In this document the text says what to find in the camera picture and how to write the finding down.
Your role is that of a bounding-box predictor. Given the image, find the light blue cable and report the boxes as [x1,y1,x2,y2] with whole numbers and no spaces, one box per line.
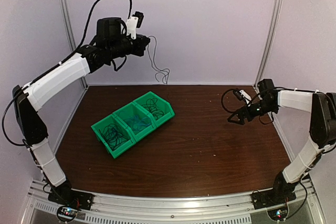
[127,115,152,132]

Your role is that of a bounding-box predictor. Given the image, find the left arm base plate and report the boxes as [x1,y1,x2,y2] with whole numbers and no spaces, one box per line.
[48,187,93,210]

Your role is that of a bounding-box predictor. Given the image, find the front aluminium rail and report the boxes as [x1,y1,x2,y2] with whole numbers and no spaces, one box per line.
[18,179,326,223]

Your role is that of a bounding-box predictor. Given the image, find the aluminium frame post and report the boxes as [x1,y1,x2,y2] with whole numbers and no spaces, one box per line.
[254,0,283,88]
[54,0,89,96]

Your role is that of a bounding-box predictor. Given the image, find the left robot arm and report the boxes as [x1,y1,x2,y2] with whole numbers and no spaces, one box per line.
[10,13,150,205]

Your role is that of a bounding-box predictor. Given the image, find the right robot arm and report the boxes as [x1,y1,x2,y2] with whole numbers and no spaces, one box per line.
[226,79,335,204]

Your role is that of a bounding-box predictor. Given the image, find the right circuit board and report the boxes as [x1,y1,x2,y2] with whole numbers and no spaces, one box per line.
[267,207,289,221]

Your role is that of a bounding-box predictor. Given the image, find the brown cable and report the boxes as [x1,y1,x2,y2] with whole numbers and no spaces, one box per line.
[143,36,171,120]

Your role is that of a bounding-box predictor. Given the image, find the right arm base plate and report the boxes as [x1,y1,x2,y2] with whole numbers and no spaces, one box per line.
[251,189,296,210]

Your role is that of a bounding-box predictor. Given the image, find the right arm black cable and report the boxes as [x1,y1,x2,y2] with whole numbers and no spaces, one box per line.
[221,89,245,116]

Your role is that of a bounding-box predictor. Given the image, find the dark blue cable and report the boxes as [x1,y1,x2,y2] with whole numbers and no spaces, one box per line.
[99,123,127,150]

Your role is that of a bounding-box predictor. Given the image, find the circuit board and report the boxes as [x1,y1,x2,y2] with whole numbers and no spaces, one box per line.
[267,207,289,221]
[56,206,78,222]

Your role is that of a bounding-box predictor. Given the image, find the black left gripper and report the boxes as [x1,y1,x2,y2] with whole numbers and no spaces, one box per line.
[108,33,150,59]

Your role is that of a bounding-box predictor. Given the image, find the green plastic bin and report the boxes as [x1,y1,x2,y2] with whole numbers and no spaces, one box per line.
[113,102,156,142]
[134,91,175,127]
[91,114,135,159]

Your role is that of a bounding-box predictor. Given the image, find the left green plastic bin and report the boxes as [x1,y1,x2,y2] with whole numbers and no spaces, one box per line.
[91,114,135,159]

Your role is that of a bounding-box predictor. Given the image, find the right green plastic bin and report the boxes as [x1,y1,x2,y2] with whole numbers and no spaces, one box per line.
[134,91,175,127]

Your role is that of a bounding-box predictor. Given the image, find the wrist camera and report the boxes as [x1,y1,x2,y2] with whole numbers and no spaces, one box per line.
[126,11,144,40]
[233,89,251,103]

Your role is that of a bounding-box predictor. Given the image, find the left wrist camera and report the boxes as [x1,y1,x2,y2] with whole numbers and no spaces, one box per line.
[126,11,144,40]

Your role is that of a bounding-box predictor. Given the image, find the left circuit board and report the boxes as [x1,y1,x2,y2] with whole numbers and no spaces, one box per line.
[56,206,78,222]

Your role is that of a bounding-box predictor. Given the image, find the left aluminium frame post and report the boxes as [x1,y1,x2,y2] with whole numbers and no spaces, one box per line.
[54,0,89,96]

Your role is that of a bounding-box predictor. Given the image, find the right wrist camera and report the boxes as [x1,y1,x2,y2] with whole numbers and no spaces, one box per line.
[233,89,251,103]

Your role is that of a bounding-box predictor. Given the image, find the right aluminium frame post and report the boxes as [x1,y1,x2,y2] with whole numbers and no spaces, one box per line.
[254,0,283,88]

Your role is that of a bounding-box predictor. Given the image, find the middle green plastic bin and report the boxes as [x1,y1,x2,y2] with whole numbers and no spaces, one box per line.
[113,102,156,142]

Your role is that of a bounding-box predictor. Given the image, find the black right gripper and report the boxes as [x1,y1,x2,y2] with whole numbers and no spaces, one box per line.
[228,99,277,125]

